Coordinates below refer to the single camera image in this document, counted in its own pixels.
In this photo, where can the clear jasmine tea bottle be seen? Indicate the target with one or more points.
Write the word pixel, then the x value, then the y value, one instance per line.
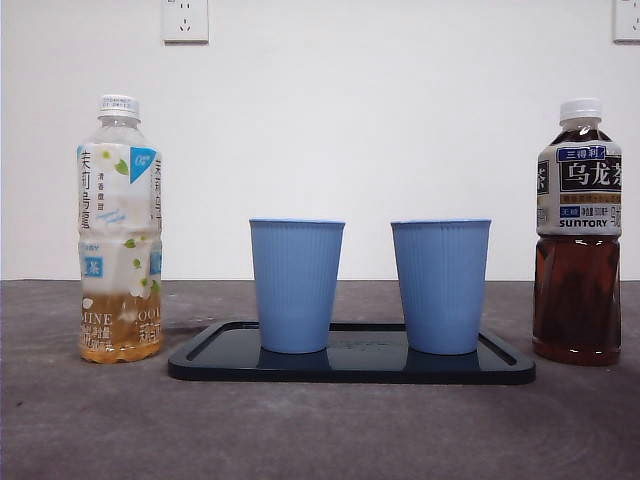
pixel 120 320

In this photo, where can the blue ribbed cup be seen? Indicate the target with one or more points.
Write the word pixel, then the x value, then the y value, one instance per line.
pixel 440 285
pixel 296 285

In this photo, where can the dark navy tray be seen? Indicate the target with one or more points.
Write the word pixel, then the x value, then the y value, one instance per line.
pixel 350 371

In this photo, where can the white wall socket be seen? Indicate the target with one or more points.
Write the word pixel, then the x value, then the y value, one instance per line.
pixel 184 20
pixel 627 20

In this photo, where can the dark oolong tea bottle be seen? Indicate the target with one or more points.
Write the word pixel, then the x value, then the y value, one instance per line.
pixel 575 300

